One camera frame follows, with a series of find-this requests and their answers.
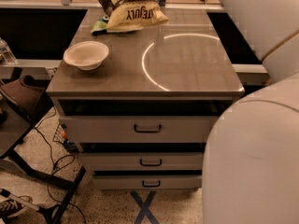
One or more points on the brown yellow chip bag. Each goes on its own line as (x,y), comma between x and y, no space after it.
(132,15)

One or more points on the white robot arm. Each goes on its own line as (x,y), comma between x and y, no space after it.
(251,163)

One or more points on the green chip bag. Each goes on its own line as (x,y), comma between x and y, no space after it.
(100,26)

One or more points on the white paper bowl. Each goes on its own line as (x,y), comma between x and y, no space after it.
(86,55)

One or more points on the grey drawer cabinet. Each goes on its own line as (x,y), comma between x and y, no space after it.
(177,69)

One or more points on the clear plastic water bottle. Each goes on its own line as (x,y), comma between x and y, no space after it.
(6,52)

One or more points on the brown office chair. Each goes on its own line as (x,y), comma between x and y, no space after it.
(27,97)

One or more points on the top grey drawer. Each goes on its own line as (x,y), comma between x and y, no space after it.
(137,129)

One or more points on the grey drawer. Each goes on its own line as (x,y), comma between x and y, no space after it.
(122,182)
(142,161)
(137,129)

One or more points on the middle grey drawer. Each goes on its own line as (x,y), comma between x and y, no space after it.
(142,161)

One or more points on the bottom grey drawer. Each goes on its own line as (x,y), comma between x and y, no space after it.
(122,182)

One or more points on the blue tape cross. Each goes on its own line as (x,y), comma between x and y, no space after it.
(144,208)

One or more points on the black table leg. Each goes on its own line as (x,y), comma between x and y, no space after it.
(53,214)

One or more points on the black sneaker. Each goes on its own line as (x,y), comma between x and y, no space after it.
(10,208)

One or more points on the wire basket with items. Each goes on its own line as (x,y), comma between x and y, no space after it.
(60,137)

